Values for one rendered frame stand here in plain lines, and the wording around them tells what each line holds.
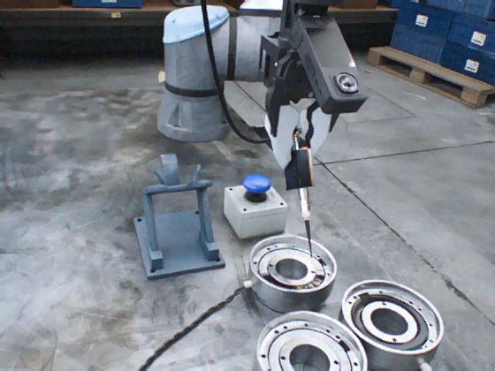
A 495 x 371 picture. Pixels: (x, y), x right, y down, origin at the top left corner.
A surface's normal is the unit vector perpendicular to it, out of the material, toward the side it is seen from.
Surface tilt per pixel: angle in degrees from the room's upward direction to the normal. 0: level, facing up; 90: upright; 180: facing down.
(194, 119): 72
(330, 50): 32
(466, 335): 0
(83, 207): 0
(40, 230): 0
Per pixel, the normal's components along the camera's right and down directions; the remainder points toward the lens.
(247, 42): 0.08, 0.07
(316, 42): 0.27, -0.46
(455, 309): 0.07, -0.85
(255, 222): 0.37, 0.51
